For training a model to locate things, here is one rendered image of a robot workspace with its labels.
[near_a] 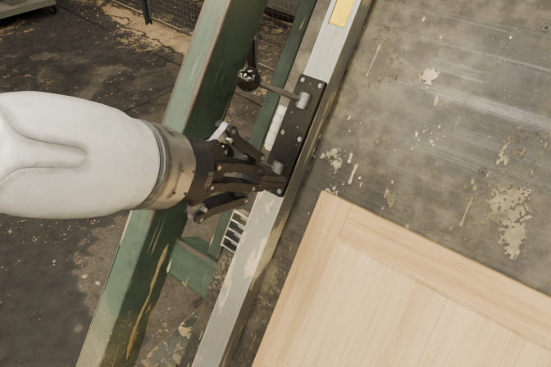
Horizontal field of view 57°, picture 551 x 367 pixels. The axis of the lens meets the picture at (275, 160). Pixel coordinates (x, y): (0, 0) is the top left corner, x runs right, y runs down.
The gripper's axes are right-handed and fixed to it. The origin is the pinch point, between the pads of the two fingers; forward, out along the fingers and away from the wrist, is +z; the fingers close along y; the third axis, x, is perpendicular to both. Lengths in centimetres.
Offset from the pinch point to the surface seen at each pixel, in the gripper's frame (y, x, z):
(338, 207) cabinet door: -1.6, -6.6, 13.6
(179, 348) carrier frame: -53, 26, 36
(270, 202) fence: -5.5, 4.0, 11.5
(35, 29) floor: -12, 424, 230
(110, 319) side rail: -41, 27, 11
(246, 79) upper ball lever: 11.9, 8.7, -0.2
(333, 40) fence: 22.7, 3.9, 11.4
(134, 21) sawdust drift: 28, 364, 284
